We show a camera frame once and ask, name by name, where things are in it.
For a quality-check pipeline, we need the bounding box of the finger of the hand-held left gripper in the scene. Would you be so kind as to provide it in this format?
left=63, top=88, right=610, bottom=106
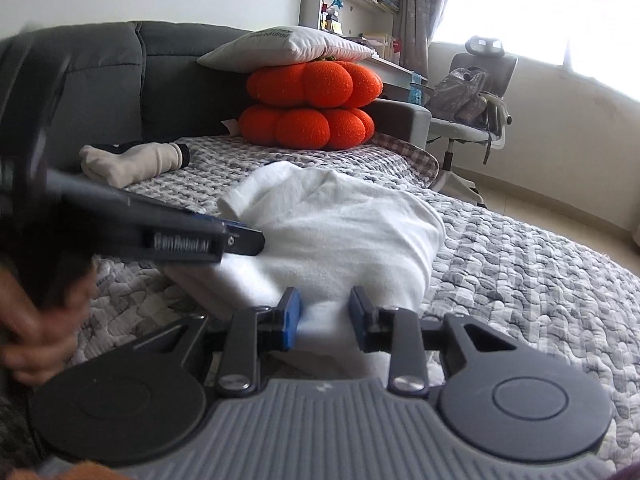
left=47, top=167, right=266, bottom=258

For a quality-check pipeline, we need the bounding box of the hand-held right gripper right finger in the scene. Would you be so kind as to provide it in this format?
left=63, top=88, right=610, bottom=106
left=348, top=286, right=521, bottom=393

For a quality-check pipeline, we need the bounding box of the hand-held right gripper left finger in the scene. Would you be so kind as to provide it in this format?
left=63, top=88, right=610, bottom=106
left=135, top=287, right=303, bottom=396

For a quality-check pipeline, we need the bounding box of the white sweatshirt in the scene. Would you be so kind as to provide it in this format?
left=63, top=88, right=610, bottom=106
left=160, top=162, right=446, bottom=381

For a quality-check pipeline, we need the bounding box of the person's left hand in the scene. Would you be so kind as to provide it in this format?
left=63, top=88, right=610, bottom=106
left=0, top=260, right=98, bottom=386

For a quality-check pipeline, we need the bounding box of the grey sofa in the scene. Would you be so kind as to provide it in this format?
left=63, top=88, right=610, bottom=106
left=0, top=21, right=432, bottom=161

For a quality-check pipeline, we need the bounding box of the grey quilted blanket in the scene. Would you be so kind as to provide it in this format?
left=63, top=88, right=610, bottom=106
left=65, top=135, right=640, bottom=476

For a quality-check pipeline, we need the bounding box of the checkered bed sheet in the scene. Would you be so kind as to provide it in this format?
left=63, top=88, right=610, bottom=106
left=372, top=131, right=441, bottom=188

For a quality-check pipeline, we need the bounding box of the white pillow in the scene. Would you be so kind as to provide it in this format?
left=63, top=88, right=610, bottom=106
left=196, top=26, right=375, bottom=72

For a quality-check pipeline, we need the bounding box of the grey office chair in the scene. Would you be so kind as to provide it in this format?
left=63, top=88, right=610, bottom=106
left=425, top=36, right=518, bottom=208

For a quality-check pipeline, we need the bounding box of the blue tissue box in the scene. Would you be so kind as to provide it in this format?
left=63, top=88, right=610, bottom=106
left=407, top=71, right=426, bottom=106

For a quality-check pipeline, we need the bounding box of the white desk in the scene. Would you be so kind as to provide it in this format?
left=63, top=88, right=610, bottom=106
left=370, top=52, right=431, bottom=96

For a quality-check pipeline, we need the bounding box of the grey patterned curtain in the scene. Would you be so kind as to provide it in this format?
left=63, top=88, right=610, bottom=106
left=392, top=0, right=453, bottom=81

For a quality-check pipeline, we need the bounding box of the wide window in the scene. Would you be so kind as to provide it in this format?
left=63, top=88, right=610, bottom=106
left=430, top=0, right=640, bottom=106

